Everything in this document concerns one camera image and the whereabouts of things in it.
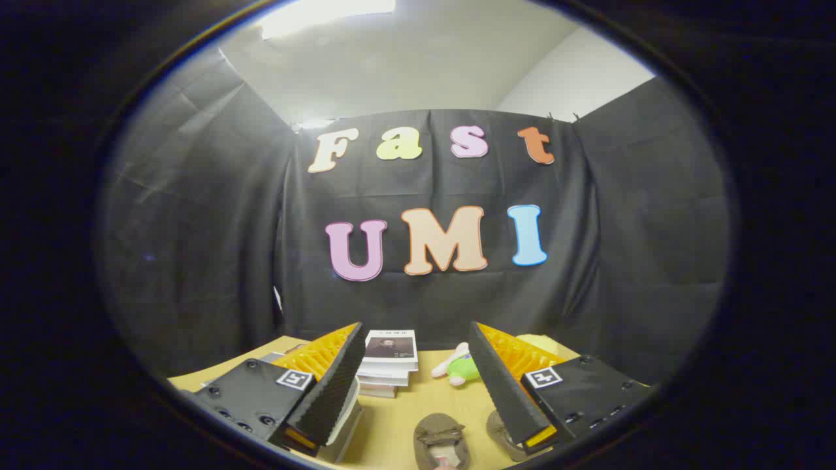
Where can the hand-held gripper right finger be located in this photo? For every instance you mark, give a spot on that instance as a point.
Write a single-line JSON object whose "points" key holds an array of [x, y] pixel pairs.
{"points": [[503, 385]]}

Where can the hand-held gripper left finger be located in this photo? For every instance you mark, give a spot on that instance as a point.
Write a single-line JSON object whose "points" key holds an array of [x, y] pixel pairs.
{"points": [[326, 398]]}

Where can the beige fabric storage box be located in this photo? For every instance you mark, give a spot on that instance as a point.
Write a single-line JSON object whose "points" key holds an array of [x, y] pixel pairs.
{"points": [[348, 427]]}

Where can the brown fuzzy shoe with bow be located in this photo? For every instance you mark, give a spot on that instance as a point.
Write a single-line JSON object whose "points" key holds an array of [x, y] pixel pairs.
{"points": [[439, 438], [498, 432]]}

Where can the green plush toy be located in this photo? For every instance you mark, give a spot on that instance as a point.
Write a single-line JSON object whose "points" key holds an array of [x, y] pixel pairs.
{"points": [[462, 371]]}

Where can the yellow plush toy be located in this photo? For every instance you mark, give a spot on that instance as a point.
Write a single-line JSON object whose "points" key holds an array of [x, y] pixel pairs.
{"points": [[539, 343]]}

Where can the black backdrop cloth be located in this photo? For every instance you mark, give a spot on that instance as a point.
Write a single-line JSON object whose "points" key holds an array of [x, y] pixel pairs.
{"points": [[424, 300]]}

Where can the ceiling light panel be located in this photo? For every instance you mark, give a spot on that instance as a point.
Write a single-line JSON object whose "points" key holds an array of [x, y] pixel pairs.
{"points": [[320, 16]]}

